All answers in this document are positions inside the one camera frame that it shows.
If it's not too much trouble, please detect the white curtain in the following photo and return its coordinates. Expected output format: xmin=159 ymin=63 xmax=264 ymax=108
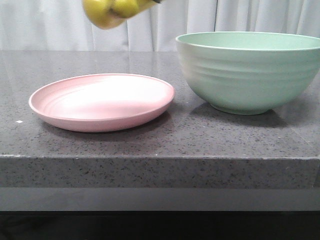
xmin=0 ymin=0 xmax=320 ymax=52

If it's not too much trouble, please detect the pink plate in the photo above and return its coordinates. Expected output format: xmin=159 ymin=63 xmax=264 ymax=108
xmin=28 ymin=73 xmax=175 ymax=133

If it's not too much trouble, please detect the green bowl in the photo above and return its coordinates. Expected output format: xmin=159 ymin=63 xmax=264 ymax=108
xmin=176 ymin=31 xmax=320 ymax=115

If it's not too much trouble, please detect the yellow banana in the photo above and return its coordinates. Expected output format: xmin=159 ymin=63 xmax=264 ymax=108
xmin=82 ymin=0 xmax=161 ymax=30

